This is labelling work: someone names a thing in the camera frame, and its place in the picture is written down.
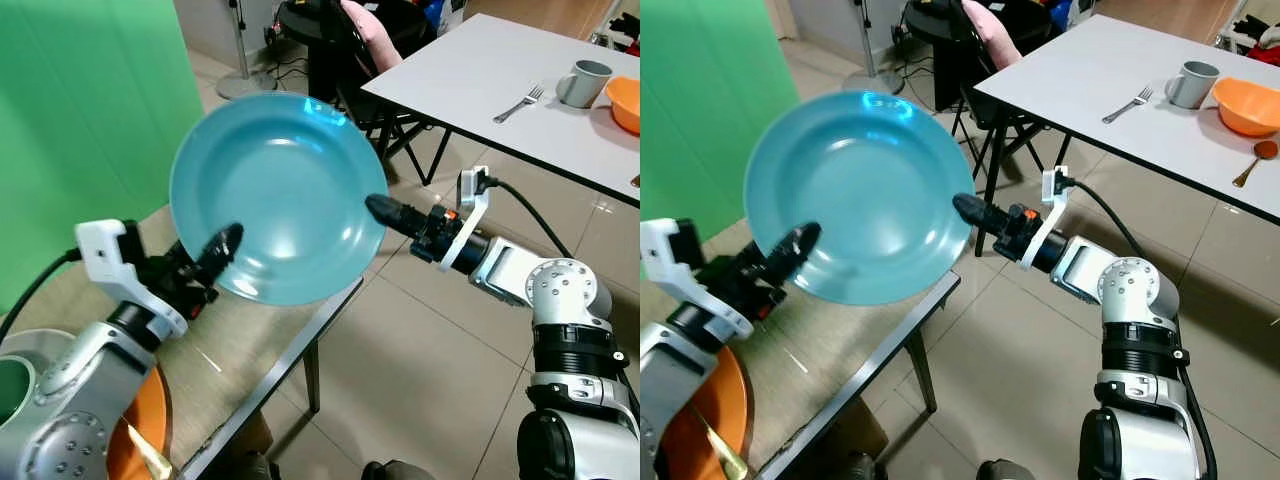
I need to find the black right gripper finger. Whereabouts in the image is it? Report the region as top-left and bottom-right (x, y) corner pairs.
(364, 193), (431, 240)
(951, 192), (1012, 237)

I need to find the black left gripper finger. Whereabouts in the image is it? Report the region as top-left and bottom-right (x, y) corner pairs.
(767, 222), (823, 290)
(194, 223), (245, 292)

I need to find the blue round plate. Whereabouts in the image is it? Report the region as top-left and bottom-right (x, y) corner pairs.
(743, 90), (977, 307)
(169, 93), (389, 307)

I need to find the beige side table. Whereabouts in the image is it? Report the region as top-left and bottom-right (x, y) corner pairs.
(0, 205), (365, 480)
(700, 215), (962, 480)

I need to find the orange plate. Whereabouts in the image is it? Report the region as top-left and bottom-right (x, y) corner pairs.
(660, 345), (752, 480)
(105, 364), (172, 480)

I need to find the silver metal fork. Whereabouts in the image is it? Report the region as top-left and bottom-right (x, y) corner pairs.
(1102, 87), (1155, 125)
(492, 85), (546, 125)

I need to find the gold cutlery piece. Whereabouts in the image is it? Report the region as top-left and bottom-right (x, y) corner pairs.
(124, 420), (182, 480)
(690, 404), (752, 480)

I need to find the brown cardboard box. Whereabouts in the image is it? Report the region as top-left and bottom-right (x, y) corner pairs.
(214, 410), (274, 463)
(818, 398), (890, 463)

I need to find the white dining table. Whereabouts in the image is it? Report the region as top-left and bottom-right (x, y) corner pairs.
(971, 14), (1280, 259)
(361, 13), (641, 208)

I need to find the grey floor stand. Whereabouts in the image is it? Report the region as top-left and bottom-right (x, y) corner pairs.
(215, 0), (279, 102)
(842, 0), (907, 97)

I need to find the black chair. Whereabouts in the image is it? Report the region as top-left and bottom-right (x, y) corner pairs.
(277, 0), (453, 187)
(904, 0), (1076, 201)

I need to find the green backdrop screen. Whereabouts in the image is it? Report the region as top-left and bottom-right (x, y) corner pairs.
(0, 0), (207, 313)
(640, 0), (778, 249)

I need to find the grey bowl with green inside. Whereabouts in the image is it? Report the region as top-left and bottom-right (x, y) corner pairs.
(0, 329), (77, 428)

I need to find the dark robot foot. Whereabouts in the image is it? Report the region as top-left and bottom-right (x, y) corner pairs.
(974, 458), (1053, 480)
(361, 459), (438, 480)
(224, 452), (283, 480)
(832, 452), (893, 480)

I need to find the grey mug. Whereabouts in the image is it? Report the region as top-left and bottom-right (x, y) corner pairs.
(1165, 61), (1222, 111)
(556, 60), (614, 110)

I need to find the orange plastic bowl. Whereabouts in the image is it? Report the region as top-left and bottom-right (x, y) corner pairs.
(605, 76), (641, 137)
(1212, 77), (1280, 139)

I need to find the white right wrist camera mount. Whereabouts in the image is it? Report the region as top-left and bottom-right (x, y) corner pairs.
(1019, 165), (1071, 272)
(437, 165), (492, 274)

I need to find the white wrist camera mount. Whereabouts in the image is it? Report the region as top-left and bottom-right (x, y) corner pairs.
(1019, 165), (1071, 272)
(437, 165), (492, 274)
(640, 217), (754, 342)
(75, 219), (190, 342)

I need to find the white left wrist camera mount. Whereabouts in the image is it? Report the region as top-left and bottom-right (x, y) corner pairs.
(640, 217), (754, 342)
(75, 219), (190, 342)

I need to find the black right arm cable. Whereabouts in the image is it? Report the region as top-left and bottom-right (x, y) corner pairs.
(1065, 178), (1153, 260)
(485, 178), (547, 260)

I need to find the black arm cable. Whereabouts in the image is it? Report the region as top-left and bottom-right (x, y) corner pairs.
(0, 247), (82, 343)
(1065, 178), (1153, 260)
(485, 178), (547, 260)

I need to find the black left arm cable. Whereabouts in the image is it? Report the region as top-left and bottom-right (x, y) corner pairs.
(0, 247), (82, 343)

